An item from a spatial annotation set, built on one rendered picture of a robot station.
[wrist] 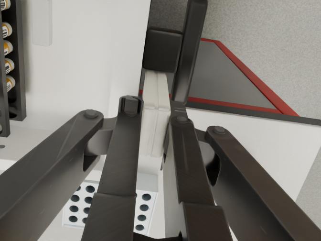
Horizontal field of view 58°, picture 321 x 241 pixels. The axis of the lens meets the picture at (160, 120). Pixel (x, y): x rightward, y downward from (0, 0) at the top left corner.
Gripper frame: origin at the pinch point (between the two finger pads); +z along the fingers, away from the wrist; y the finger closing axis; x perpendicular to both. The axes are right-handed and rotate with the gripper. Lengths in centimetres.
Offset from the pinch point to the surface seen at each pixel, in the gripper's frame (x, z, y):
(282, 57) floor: -12, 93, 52
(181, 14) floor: -2, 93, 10
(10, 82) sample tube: -1.9, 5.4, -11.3
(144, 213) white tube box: -22.0, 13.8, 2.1
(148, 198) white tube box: -19.7, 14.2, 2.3
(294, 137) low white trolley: -9.0, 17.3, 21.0
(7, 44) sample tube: 1.1, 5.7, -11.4
